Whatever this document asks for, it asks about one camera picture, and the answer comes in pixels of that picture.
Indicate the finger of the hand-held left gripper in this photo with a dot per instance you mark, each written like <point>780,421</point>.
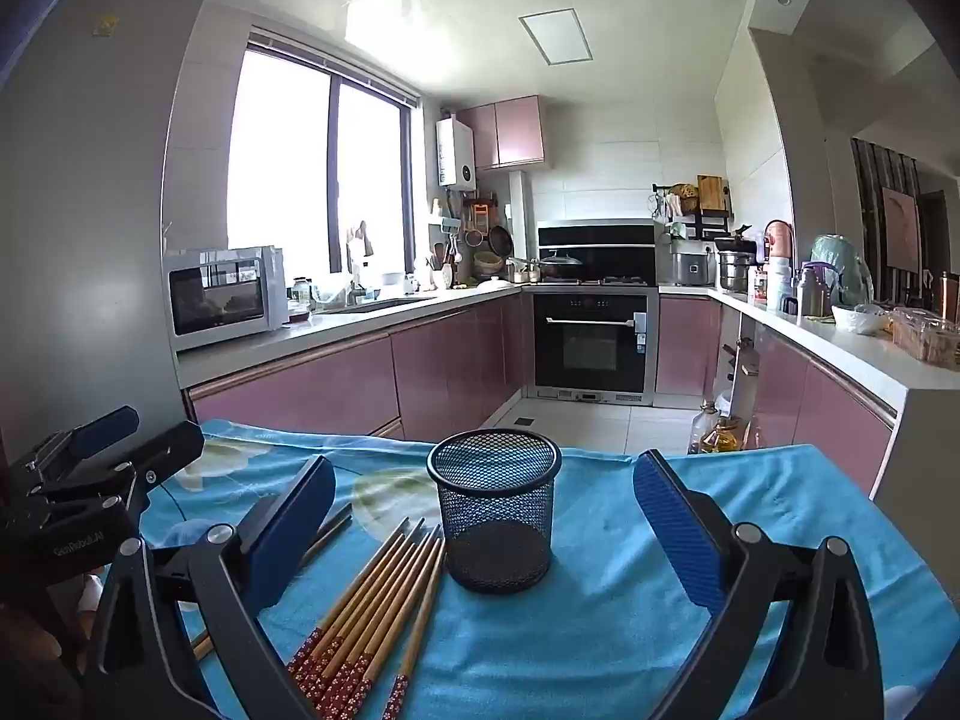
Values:
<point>165,454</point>
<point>105,431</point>

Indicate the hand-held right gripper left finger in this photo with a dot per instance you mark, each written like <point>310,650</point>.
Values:
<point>289,532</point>

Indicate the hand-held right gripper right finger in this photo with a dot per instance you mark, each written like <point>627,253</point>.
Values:
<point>675,532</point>

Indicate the bunch of wooden chopsticks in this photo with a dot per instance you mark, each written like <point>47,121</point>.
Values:
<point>367,600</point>

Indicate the black mesh utensil holder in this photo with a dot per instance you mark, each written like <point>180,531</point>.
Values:
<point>495,510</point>

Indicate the person's left hand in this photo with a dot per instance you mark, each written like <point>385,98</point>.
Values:
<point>34,637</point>

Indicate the cooking oil bottle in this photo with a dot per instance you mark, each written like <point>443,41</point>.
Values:
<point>724,435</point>

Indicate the blue printed tablecloth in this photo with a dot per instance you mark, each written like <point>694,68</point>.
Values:
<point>585,615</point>

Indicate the white microwave oven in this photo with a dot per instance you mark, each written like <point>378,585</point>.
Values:
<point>225,300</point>

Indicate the corner pink base cabinets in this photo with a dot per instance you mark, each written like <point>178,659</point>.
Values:
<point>795,397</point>

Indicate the black built-in oven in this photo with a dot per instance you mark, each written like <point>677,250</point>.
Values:
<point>589,345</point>

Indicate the glass jar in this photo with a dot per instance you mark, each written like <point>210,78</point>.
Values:
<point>301,294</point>

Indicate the long pink base cabinets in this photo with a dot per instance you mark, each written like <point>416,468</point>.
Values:
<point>442,367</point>

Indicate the grey refrigerator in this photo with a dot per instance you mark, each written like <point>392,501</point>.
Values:
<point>90,202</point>

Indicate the sink faucet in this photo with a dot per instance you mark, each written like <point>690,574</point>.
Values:
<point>354,277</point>

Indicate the silver rice cooker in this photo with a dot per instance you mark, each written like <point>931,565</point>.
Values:
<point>690,268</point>

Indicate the white plastic bottle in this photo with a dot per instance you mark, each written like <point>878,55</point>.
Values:
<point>780,281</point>

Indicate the steel stock pot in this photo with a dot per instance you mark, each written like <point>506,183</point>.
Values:
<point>735,266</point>

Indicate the steel flask purple lid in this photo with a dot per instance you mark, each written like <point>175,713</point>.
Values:
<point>814,292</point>

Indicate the white bowl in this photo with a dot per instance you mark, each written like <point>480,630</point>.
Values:
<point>857,320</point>

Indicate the wok with lid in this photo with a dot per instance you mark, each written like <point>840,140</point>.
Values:
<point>561,264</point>

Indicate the black range hood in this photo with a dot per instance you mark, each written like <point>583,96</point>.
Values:
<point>596,244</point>

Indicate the pink electric kettle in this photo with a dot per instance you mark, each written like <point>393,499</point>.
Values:
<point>780,238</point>

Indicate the light green appliance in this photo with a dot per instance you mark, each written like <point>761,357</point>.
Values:
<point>840,262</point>

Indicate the clear plastic food box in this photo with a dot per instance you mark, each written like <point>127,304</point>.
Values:
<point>926,337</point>

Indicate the kitchen window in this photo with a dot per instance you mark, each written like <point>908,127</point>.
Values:
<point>300,157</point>

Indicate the bamboo basket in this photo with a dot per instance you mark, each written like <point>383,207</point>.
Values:
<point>487,264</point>

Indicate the hanging black pan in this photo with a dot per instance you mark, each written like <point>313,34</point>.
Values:
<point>501,241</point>

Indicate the wooden cutting board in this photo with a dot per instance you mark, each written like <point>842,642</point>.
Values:
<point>710,192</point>

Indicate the copper mug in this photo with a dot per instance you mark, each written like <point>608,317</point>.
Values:
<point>951,298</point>

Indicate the ceiling light panel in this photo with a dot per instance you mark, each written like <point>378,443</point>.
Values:
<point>555,36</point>

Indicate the black wall rack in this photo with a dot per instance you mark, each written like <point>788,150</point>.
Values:
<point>709,225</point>

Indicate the framed wall picture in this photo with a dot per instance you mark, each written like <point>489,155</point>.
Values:
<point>901,229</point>

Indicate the white wall water heater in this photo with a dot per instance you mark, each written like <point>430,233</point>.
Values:
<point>456,154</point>

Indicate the pink wall cabinet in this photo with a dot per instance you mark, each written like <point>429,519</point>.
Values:
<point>510,131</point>

